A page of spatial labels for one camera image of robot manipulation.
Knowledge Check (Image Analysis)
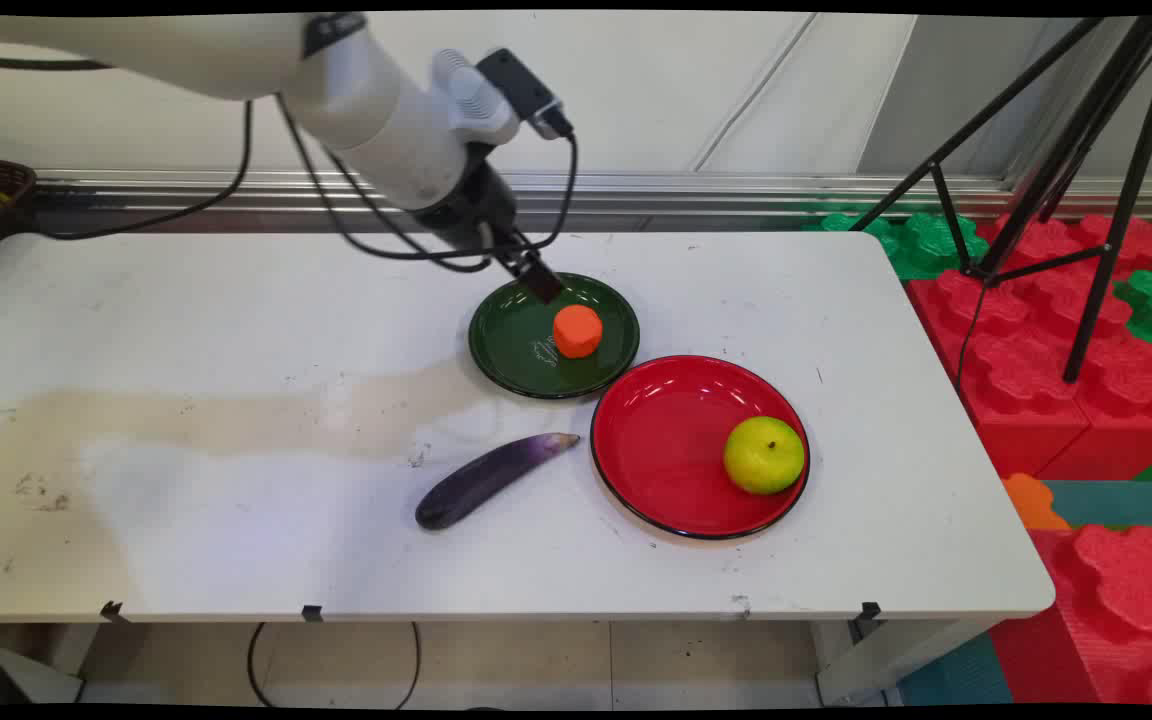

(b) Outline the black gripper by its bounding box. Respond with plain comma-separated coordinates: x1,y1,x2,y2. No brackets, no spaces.
410,160,566,306

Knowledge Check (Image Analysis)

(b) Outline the orange carrot chunk toy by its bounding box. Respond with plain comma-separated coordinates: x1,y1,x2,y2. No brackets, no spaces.
552,304,604,360

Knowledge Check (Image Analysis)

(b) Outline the dark green round plate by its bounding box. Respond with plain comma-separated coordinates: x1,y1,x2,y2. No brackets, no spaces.
468,271,641,401

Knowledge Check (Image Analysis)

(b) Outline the purple toy eggplant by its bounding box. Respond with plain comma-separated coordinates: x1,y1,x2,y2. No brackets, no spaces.
414,432,582,532

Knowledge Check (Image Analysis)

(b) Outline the red round plate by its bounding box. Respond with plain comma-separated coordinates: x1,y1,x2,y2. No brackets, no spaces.
590,354,812,542

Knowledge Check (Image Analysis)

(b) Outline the yellow-green toy apple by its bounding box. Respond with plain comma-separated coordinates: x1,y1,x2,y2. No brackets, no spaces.
723,416,807,496

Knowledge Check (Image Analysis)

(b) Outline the large red foam block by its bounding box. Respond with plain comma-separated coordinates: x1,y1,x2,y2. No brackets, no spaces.
906,213,1152,483

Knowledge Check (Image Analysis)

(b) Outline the dark woven basket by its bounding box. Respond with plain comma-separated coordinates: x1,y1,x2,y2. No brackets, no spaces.
0,153,38,273

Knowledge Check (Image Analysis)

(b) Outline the white table leg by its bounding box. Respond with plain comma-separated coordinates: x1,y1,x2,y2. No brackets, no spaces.
0,620,89,707
812,616,999,707

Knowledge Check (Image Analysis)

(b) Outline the orange foam piece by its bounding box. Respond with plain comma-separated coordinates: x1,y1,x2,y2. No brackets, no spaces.
1000,472,1073,532

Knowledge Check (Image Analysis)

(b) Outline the teal foam piece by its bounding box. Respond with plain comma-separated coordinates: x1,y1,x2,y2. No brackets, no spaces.
1040,478,1152,531

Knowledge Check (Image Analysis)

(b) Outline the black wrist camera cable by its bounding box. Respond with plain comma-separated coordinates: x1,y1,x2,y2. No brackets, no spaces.
276,95,579,275

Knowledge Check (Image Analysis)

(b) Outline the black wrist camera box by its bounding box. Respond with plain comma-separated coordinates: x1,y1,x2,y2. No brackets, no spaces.
476,47,575,141

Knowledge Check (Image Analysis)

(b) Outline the silver wall rail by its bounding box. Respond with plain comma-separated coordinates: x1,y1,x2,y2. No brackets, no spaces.
34,168,1152,223

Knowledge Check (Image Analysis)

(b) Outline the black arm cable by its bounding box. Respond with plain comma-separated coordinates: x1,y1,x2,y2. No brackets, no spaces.
0,54,255,242

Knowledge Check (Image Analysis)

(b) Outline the black cable under table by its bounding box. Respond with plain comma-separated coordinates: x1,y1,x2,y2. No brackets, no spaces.
245,621,424,709

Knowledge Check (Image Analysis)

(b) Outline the black camera tripod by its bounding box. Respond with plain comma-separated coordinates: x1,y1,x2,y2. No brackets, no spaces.
848,15,1152,385

